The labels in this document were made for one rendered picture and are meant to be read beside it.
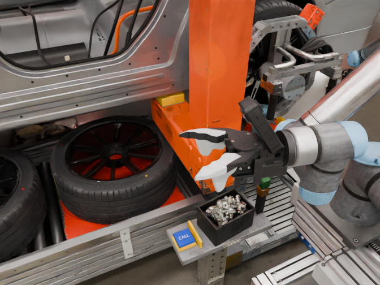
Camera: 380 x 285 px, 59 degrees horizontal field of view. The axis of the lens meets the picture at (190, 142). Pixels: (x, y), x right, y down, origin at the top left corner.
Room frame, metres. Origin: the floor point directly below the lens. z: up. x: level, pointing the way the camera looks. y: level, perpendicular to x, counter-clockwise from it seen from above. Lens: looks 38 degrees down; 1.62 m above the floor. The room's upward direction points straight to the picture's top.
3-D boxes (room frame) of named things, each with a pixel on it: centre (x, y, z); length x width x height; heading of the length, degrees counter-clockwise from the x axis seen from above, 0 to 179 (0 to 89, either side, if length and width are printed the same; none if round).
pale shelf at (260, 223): (0.91, -0.13, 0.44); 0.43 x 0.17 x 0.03; 115
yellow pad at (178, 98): (1.60, 0.12, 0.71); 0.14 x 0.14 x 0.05; 25
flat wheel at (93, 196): (1.39, 0.40, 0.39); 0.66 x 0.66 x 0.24
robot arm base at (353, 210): (0.71, -0.52, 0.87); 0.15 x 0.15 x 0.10
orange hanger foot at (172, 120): (1.44, 0.04, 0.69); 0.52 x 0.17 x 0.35; 25
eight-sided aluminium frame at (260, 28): (1.57, -0.42, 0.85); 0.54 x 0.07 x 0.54; 115
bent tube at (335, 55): (1.50, -0.56, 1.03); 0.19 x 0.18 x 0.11; 25
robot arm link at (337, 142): (0.52, -0.28, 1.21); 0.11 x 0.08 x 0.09; 101
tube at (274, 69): (1.41, -0.38, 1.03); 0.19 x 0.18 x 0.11; 25
